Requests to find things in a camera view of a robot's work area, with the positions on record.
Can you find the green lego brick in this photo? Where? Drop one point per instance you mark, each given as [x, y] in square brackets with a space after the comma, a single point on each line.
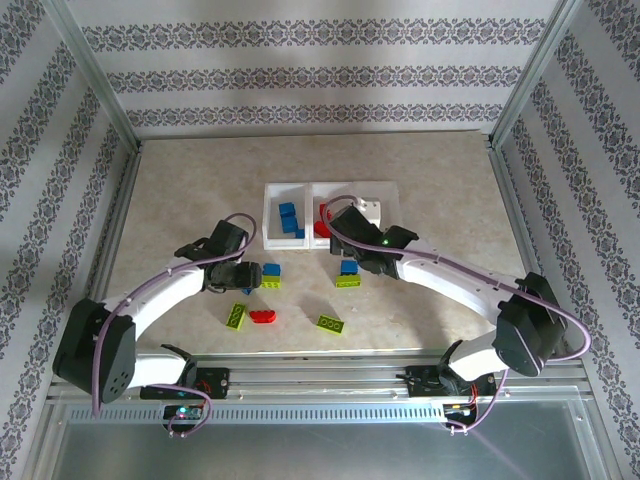
[350, 281]
[237, 316]
[268, 283]
[330, 324]

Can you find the red rounded lego brick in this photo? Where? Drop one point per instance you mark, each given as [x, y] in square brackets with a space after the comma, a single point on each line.
[262, 316]

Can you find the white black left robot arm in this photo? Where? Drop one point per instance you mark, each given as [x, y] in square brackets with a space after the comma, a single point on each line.
[170, 290]

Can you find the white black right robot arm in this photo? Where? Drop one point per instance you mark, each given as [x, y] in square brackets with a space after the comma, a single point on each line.
[440, 280]

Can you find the white bin for blue legos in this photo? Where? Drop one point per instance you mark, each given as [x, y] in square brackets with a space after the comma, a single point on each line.
[285, 244]

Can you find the white bin for red legos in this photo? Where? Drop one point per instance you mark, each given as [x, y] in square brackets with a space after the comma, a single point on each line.
[320, 192]

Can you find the left controller board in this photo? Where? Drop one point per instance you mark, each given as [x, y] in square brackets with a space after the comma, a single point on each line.
[182, 412]

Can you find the controller board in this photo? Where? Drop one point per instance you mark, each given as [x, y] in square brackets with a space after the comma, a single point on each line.
[457, 407]
[182, 412]

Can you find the right controller board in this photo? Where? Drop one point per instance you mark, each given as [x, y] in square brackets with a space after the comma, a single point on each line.
[457, 407]

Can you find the grey metal base sheet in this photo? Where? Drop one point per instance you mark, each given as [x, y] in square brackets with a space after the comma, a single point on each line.
[320, 450]

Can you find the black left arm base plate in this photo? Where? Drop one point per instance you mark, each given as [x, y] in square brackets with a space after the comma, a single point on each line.
[217, 382]

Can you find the aluminium side rail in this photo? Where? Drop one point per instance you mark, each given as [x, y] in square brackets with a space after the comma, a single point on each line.
[529, 250]
[112, 240]

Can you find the aluminium mounting rail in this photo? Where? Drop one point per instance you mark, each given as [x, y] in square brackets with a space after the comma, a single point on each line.
[320, 380]

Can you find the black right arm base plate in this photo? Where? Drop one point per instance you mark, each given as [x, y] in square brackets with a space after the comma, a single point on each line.
[420, 382]

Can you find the aluminium frame post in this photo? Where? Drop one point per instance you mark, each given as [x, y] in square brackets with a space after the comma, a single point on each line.
[97, 75]
[534, 75]

